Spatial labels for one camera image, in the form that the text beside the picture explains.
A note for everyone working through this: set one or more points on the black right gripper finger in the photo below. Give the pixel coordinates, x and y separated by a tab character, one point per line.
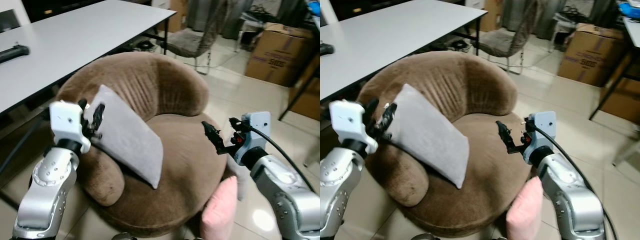
505	131
220	146
515	145
211	132

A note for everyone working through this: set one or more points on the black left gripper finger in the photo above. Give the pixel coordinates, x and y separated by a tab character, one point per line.
83	105
98	117
371	110
389	117

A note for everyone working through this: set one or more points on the grey rectangular pillow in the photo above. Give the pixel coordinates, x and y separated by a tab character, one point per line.
430	135
125	135

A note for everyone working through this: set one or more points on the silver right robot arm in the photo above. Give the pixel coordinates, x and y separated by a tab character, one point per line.
575	200
285	195

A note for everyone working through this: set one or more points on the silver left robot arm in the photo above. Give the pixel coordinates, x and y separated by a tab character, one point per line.
340	190
47	190

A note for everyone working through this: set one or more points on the brown round plush sofa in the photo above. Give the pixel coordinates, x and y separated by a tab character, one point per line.
492	160
185	150

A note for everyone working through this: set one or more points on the pink pillow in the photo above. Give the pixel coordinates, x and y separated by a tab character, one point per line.
220	215
525	215

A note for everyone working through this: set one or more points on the plain brown cardboard box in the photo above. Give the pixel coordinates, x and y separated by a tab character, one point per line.
307	100
622	102

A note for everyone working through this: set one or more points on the large white table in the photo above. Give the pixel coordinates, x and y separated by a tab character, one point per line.
75	40
390	40

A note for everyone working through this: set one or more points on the small table with black legs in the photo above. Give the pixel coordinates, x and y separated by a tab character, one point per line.
299	92
633	32

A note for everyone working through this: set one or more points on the black handheld device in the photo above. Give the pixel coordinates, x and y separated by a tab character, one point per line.
12	53
326	49

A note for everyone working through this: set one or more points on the grey cushioned chair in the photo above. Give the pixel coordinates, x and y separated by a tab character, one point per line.
187	42
500	42

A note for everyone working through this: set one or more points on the printed cardboard box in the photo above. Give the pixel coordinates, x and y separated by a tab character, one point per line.
590	57
280	55

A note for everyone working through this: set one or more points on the white metal stool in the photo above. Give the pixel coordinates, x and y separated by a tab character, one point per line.
249	22
562	22

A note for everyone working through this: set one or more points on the blue object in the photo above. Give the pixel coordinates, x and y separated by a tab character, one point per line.
314	7
630	7

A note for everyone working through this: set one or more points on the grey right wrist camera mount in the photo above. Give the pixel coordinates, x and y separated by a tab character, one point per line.
544	127
257	127

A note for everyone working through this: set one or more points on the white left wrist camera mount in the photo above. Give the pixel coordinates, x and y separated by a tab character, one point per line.
67	122
350	122

